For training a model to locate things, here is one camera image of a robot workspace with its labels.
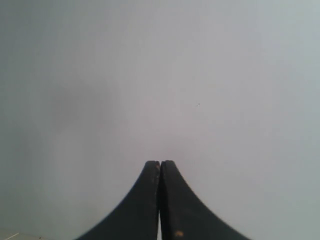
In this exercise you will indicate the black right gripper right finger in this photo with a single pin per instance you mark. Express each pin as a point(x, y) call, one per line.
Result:
point(183, 216)

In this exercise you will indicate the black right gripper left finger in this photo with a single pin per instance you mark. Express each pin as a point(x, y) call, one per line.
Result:
point(136, 217)

